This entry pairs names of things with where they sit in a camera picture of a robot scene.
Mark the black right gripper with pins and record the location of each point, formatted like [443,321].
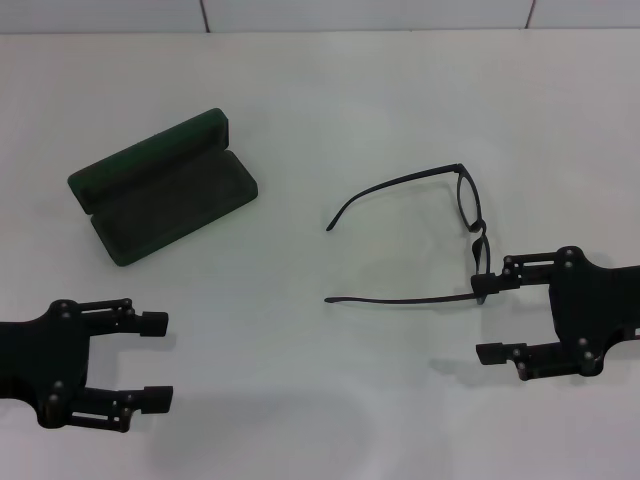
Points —
[595,310]

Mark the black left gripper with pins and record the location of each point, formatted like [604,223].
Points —
[45,355]

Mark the black glasses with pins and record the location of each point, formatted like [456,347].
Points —
[400,301]

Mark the green glasses case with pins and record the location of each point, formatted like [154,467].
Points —
[165,200]

